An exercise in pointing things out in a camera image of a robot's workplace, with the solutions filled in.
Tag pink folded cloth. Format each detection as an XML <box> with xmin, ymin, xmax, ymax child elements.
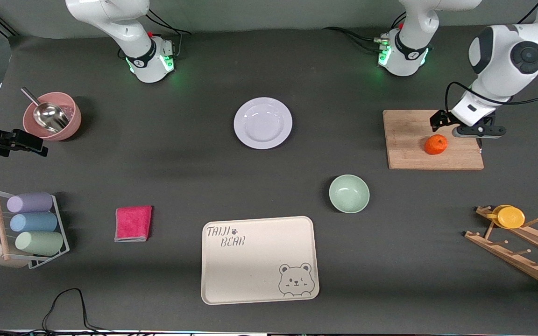
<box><xmin>114</xmin><ymin>206</ymin><xmax>153</xmax><ymax>243</ymax></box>

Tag white wire cup rack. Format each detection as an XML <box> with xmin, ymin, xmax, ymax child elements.
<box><xmin>0</xmin><ymin>188</ymin><xmax>70</xmax><ymax>270</ymax></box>

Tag blue cup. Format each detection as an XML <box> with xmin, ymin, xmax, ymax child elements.
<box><xmin>10</xmin><ymin>212</ymin><xmax>58</xmax><ymax>233</ymax></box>

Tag black left arm base cables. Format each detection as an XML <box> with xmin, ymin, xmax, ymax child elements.
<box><xmin>323</xmin><ymin>12</ymin><xmax>407</xmax><ymax>53</ymax></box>

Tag pink bowl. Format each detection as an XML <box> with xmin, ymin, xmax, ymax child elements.
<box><xmin>22</xmin><ymin>92</ymin><xmax>82</xmax><ymax>141</ymax></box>

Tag cream tray with bear print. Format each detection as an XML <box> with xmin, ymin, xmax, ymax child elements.
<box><xmin>201</xmin><ymin>216</ymin><xmax>320</xmax><ymax>305</ymax></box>

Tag yellow mug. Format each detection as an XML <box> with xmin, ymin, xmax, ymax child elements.
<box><xmin>486</xmin><ymin>204</ymin><xmax>526</xmax><ymax>229</ymax></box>

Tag light green bowl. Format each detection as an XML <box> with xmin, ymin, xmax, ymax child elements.
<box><xmin>329</xmin><ymin>175</ymin><xmax>370</xmax><ymax>214</ymax></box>

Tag white round plate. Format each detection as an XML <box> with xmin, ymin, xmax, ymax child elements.
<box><xmin>234</xmin><ymin>97</ymin><xmax>293</xmax><ymax>150</ymax></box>

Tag black cable on table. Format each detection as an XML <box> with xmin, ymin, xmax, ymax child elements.
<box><xmin>0</xmin><ymin>288</ymin><xmax>157</xmax><ymax>336</ymax></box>

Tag metal scoop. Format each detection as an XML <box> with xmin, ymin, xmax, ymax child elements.
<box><xmin>21</xmin><ymin>87</ymin><xmax>70</xmax><ymax>133</ymax></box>

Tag black arm base cables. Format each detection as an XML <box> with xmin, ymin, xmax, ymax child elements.
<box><xmin>147</xmin><ymin>8</ymin><xmax>192</xmax><ymax>59</ymax></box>
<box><xmin>323</xmin><ymin>12</ymin><xmax>407</xmax><ymax>53</ymax></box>

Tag wooden mug rack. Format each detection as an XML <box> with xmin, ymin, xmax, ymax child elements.
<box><xmin>464</xmin><ymin>205</ymin><xmax>538</xmax><ymax>294</ymax></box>

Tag green cup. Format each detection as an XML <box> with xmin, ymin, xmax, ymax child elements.
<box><xmin>15</xmin><ymin>231</ymin><xmax>64</xmax><ymax>256</ymax></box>

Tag wooden cutting board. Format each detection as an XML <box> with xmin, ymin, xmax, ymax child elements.
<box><xmin>382</xmin><ymin>110</ymin><xmax>484</xmax><ymax>170</ymax></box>

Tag orange fruit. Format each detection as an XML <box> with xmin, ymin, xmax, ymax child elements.
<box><xmin>425</xmin><ymin>134</ymin><xmax>448</xmax><ymax>155</ymax></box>

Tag black right arm base cables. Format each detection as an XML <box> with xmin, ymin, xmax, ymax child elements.
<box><xmin>147</xmin><ymin>8</ymin><xmax>192</xmax><ymax>59</ymax></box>

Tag purple cup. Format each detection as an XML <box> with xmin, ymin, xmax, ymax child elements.
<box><xmin>7</xmin><ymin>192</ymin><xmax>54</xmax><ymax>213</ymax></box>

